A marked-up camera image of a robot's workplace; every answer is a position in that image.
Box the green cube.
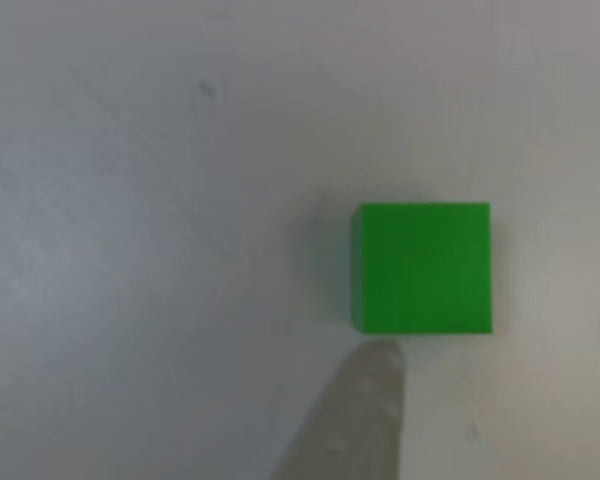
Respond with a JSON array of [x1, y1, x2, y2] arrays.
[[349, 201, 493, 336]]

